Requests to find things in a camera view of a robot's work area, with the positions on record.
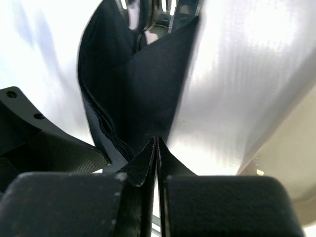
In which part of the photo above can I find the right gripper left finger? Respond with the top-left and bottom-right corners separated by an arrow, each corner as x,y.
0,138 -> 156,237

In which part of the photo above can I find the silver fork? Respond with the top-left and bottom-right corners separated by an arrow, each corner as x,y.
135,0 -> 188,50

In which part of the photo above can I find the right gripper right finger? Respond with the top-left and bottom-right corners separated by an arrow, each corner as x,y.
157,138 -> 304,237

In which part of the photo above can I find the black paper napkin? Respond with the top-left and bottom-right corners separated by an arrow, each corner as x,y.
77,0 -> 201,173

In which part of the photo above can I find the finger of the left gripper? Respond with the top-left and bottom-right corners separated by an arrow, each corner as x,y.
0,86 -> 110,190

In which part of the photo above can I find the wooden handled spoon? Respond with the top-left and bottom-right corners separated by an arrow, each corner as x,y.
116,0 -> 149,32

